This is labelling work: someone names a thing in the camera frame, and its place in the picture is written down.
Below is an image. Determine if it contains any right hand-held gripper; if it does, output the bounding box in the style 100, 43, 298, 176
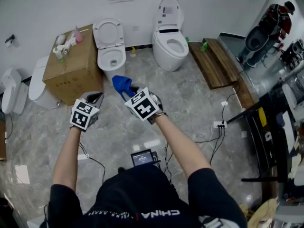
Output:
124, 86, 160, 122

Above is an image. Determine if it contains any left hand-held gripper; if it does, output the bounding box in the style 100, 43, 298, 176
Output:
69, 91, 105, 132

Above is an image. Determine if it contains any black wall paper holder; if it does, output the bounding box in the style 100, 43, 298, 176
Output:
4, 34, 16, 48

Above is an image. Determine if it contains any black power cable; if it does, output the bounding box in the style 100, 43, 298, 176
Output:
194, 126, 226, 166
221, 88, 239, 123

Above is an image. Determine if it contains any white smart toilet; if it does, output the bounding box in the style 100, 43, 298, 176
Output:
152, 0, 190, 73

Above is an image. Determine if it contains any person's right forearm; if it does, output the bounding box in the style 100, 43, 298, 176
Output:
154, 114, 212, 179

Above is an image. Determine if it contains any brown cardboard box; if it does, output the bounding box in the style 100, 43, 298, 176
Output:
42, 24, 105, 106

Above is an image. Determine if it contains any clear plastic packet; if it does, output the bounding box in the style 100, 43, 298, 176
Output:
62, 31, 77, 54

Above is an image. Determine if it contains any person's left forearm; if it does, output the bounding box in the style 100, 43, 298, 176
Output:
52, 126, 83, 192

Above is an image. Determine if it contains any person's right hand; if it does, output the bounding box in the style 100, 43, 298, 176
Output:
147, 93, 167, 125

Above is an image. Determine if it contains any pink spray bottle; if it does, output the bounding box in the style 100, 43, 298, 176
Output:
74, 25, 84, 43

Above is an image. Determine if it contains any white toilet bowl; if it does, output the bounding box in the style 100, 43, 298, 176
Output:
97, 43, 127, 83

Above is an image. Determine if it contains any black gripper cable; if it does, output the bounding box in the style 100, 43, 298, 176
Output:
164, 143, 175, 183
78, 141, 106, 185

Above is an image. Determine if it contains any wooden platform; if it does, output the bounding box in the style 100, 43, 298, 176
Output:
189, 38, 240, 90

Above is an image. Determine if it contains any white bottle green cap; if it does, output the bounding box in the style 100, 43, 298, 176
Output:
52, 47, 65, 63

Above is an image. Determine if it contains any black screen device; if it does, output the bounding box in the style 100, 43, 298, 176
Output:
130, 149, 162, 168

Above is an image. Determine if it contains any person's black shirt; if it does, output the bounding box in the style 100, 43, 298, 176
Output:
44, 166, 249, 228

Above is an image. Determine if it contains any blue cloth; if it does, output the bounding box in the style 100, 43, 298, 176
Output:
112, 75, 133, 102

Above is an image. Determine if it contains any black metal cart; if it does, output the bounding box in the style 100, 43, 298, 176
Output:
227, 93, 304, 184

